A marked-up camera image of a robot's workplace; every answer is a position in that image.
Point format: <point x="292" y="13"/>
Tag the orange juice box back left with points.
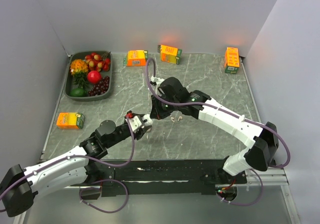
<point x="135" y="58"/>

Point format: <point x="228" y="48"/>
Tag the white earbud charging case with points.
<point x="147" y="120"/>

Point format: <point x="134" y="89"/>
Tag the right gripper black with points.
<point x="156" y="113"/>

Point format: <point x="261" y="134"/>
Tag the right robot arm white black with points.
<point x="261" y="140"/>

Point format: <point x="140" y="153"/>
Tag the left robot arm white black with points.
<point x="20" y="186"/>

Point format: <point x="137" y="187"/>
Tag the orange juice box back middle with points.
<point x="169" y="54"/>

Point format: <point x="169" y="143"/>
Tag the orange toy pineapple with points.
<point x="79" y="71"/>

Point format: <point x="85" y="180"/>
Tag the orange juice box front left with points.
<point x="70" y="120"/>

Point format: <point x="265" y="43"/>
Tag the orange juice box back right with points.
<point x="231" y="63"/>

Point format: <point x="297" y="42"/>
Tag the dark purple grape bunch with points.
<point x="101" y="87"/>

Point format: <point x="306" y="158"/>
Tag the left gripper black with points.
<point x="138" y="134"/>

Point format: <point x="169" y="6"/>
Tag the orange juice box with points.
<point x="169" y="54"/>
<point x="231" y="63"/>
<point x="70" y="120"/>
<point x="135" y="58"/>

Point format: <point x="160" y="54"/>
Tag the green toy avocado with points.
<point x="78" y="92"/>

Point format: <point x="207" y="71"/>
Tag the dark grey fruit tray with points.
<point x="69" y="85"/>

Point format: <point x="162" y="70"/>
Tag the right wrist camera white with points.
<point x="155" y="82"/>

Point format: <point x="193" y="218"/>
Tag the red toy apple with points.
<point x="94" y="77"/>

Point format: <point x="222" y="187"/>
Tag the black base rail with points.
<point x="161" y="177"/>

